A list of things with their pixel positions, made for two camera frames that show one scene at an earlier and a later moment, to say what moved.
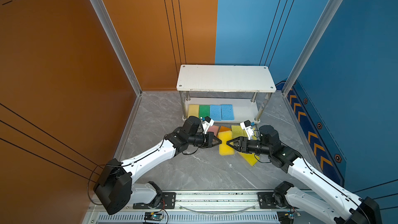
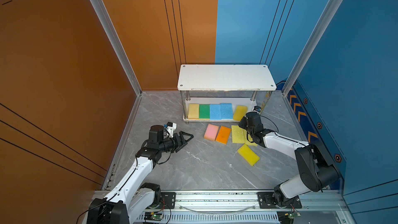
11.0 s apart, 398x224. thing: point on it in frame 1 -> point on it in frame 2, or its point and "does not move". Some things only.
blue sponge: [227, 112] does not move
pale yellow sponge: [194, 110] does not move
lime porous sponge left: [237, 131] does not move
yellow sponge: [225, 149] -> [240, 111]
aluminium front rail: [199, 207] does not move
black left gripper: [209, 136] -> [178, 145]
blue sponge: [215, 112] does not move
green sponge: [204, 111] does not move
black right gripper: [243, 144] -> [243, 121]
